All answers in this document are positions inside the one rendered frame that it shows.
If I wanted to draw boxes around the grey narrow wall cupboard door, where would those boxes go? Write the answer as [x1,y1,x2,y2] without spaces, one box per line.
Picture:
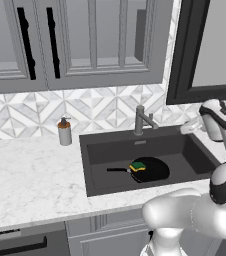
[0,0,49,96]

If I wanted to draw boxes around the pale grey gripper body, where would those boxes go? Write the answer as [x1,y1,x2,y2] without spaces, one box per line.
[179,116,205,135]

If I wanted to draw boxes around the black cupboard door handle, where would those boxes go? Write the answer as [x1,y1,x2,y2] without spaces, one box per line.
[45,6,62,80]
[16,6,38,81]

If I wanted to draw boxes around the black frying pan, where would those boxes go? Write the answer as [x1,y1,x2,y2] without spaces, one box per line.
[106,156,171,184]

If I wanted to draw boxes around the yellow and green sponge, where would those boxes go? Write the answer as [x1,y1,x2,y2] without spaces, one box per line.
[128,161,147,174]

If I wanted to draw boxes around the grey soap dispenser, brown top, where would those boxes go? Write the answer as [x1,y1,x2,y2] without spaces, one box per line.
[57,116,73,147]

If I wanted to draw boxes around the black window frame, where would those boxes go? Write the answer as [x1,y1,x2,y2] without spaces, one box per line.
[165,0,226,106]

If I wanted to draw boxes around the grey base cupboard door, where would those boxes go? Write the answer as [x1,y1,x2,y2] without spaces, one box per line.
[65,213,154,256]

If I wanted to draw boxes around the dark grey dishwasher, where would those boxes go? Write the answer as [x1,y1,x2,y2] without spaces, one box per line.
[0,221,71,256]

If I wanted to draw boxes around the dark grey sink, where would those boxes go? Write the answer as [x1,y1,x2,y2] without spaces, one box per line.
[78,124,223,198]

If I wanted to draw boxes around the grey metal tap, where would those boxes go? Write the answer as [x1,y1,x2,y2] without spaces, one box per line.
[133,104,160,137]

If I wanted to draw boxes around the black dishwasher handle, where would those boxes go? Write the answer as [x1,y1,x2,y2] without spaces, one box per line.
[0,235,49,256]

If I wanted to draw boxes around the grey wide glazed cupboard door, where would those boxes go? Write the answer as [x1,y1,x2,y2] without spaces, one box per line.
[34,0,175,92]

